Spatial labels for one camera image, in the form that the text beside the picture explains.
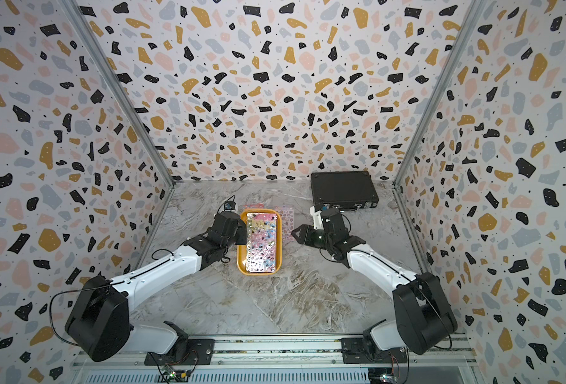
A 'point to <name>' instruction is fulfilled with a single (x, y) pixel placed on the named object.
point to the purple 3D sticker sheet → (288, 222)
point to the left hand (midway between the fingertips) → (244, 225)
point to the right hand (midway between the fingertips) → (295, 233)
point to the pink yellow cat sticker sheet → (261, 242)
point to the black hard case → (344, 190)
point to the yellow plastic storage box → (241, 253)
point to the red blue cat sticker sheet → (254, 206)
